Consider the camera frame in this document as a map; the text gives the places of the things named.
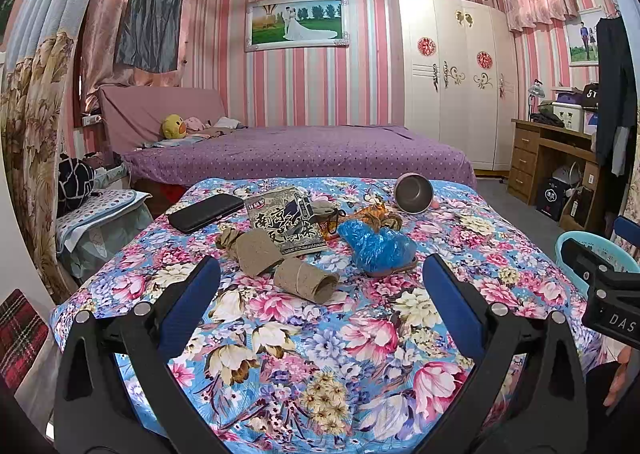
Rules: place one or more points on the white storage box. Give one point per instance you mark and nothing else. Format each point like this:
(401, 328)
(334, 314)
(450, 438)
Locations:
(572, 115)

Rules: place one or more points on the black box under desk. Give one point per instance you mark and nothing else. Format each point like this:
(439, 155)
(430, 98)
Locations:
(552, 198)

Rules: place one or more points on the purple polka dot bed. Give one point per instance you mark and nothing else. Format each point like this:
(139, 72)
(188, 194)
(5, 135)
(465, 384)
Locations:
(372, 151)

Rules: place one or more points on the brown paper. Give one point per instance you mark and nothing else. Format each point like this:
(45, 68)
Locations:
(254, 250)

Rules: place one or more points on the brown cardboard roll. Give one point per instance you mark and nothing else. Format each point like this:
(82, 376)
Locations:
(304, 280)

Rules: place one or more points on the pink metal mug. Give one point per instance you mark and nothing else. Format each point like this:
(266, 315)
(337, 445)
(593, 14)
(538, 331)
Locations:
(414, 194)

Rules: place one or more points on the yellow duck plush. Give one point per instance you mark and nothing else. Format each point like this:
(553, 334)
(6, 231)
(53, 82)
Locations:
(173, 128)

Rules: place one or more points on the wooden desk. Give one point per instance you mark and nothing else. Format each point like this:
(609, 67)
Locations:
(538, 151)

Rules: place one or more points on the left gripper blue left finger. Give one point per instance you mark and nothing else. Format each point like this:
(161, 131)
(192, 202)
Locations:
(182, 305)

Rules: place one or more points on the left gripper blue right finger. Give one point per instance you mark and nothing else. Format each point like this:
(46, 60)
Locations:
(460, 306)

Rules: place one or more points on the person's right hand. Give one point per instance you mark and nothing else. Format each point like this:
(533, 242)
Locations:
(619, 379)

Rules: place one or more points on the grey window curtain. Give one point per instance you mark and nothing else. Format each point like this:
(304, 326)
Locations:
(149, 35)

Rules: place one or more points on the grey cloth pouch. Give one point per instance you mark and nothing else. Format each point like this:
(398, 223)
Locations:
(323, 209)

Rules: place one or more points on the blue plastic bag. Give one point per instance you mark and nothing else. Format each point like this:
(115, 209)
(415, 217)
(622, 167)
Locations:
(378, 253)

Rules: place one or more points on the pink headboard cover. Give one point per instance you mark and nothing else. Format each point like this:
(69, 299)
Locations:
(133, 115)

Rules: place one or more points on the grey printed snack bag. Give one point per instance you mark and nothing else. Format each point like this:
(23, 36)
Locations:
(286, 215)

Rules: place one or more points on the white wardrobe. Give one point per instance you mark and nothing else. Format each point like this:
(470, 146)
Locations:
(460, 78)

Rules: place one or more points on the red plaid cushion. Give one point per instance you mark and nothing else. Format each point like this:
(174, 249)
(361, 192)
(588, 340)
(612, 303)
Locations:
(22, 335)

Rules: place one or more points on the black phone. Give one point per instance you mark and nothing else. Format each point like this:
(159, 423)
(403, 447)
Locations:
(207, 211)

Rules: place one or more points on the floral beige curtain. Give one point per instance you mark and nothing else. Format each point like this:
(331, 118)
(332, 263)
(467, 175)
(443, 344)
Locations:
(39, 60)

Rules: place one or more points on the white fan under desk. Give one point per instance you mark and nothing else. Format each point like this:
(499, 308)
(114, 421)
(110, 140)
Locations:
(569, 175)

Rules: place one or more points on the hanging black coat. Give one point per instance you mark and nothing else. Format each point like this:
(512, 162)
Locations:
(618, 100)

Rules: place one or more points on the framed wedding photo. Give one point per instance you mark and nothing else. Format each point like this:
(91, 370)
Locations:
(276, 24)

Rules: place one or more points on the orange snack wrapper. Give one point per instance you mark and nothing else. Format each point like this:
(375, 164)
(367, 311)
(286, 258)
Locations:
(375, 216)

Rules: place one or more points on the floral blue bed cover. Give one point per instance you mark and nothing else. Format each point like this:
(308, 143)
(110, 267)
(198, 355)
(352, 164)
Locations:
(369, 371)

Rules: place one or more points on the light blue laundry basket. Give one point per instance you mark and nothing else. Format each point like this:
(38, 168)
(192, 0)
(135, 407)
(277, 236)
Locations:
(577, 253)

